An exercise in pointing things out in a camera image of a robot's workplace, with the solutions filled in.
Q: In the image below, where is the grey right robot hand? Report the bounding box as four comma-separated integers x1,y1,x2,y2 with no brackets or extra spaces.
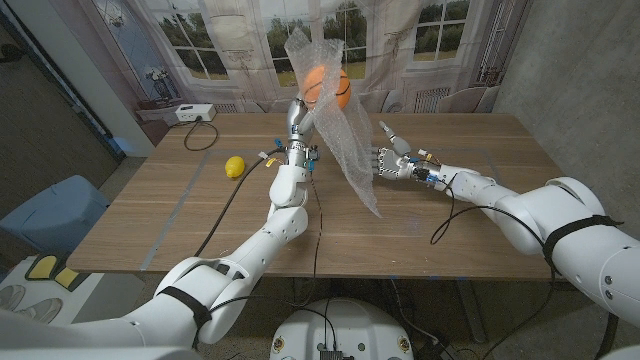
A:
369,119,444,186

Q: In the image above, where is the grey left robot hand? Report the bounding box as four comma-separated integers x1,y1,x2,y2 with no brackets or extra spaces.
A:
285,97,322,169

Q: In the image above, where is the clear bubble wrap sheet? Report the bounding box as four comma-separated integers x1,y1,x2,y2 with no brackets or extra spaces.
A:
283,27,384,219

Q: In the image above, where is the orange mini basketball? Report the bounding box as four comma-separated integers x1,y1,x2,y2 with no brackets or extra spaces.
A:
301,64,352,111

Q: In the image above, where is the yellow lemon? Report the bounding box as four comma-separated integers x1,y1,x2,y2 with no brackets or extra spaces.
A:
224,155,247,180

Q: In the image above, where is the white power strip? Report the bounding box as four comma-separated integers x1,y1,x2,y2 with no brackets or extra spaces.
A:
174,103,217,124

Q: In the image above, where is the printed window backdrop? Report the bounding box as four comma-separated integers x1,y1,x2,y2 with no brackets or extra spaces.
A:
47,0,534,149

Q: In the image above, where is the grey table leg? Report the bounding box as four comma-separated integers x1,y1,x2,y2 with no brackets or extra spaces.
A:
454,279,487,344

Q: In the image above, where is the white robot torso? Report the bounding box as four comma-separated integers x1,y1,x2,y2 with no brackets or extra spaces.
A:
269,299,415,360

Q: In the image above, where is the white table leg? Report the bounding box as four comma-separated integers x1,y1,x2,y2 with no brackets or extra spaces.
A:
201,275,229,321

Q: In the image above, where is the black power adapter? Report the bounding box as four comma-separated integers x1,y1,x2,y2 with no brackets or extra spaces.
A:
417,333,459,360

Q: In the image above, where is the white floor platform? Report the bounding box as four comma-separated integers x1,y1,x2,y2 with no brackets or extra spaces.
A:
0,254,146,326

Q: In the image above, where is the blue-grey chair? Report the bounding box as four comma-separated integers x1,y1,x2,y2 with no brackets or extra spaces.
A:
0,174,111,254

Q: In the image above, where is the yellow and black pad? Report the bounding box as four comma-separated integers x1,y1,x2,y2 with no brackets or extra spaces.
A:
24,253,81,292

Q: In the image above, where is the grey sneaker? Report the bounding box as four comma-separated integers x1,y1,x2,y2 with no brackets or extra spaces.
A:
0,284,26,312
19,297,64,324

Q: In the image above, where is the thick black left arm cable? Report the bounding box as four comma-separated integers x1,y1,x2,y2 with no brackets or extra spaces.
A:
193,147,286,259

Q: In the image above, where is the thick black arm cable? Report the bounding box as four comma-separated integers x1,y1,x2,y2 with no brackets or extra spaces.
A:
593,310,621,360
193,147,286,259

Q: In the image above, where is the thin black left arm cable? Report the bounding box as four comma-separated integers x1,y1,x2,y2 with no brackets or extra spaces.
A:
192,169,325,349

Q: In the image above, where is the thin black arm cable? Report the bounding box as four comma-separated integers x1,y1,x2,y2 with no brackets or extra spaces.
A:
429,182,557,360
192,169,325,349

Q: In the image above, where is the black power strip cord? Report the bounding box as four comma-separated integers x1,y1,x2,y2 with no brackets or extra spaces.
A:
182,118,220,153

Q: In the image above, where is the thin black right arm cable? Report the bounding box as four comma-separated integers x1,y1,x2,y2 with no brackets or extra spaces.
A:
429,182,557,360

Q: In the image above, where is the thin black torso cable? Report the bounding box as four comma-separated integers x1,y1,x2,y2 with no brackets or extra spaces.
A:
299,299,337,351

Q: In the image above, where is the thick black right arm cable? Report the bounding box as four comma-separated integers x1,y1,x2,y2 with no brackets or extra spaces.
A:
593,310,621,360

